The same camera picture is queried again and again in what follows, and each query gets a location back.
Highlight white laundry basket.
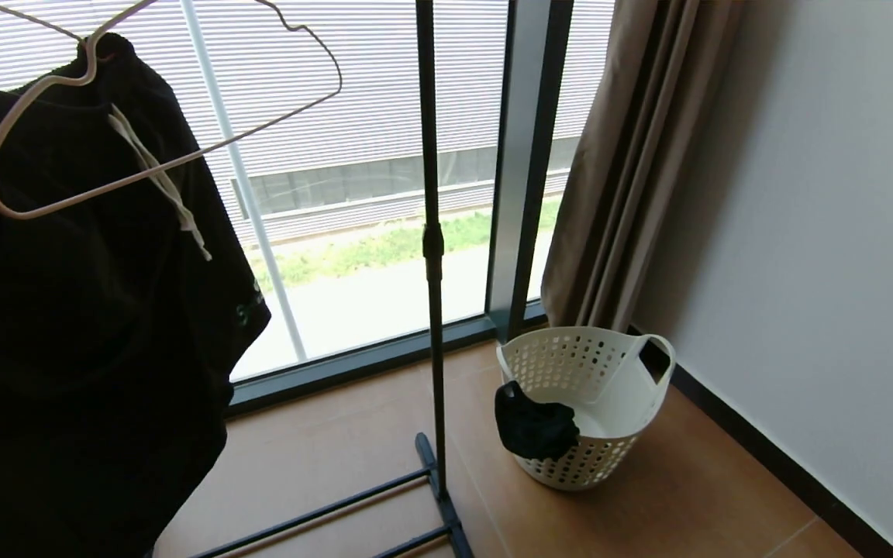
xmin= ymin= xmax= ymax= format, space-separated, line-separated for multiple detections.
xmin=497 ymin=325 xmax=678 ymax=491

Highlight black garment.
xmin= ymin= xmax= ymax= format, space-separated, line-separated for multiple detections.
xmin=495 ymin=380 xmax=581 ymax=462

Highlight black clothes rack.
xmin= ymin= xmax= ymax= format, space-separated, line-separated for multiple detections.
xmin=191 ymin=0 xmax=474 ymax=558

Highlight brown curtain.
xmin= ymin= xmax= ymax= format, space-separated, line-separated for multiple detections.
xmin=541 ymin=0 xmax=742 ymax=332

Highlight black shorts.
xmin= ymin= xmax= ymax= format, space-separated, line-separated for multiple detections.
xmin=0 ymin=31 xmax=273 ymax=558

